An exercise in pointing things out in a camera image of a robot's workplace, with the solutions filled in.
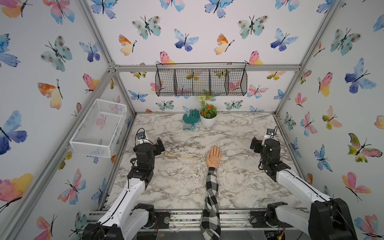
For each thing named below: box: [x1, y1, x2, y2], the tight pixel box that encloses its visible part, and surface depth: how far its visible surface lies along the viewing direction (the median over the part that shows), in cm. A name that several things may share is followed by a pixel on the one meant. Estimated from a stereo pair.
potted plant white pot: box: [199, 103, 218, 127], surface depth 106 cm
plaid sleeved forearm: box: [200, 167, 222, 240], surface depth 76 cm
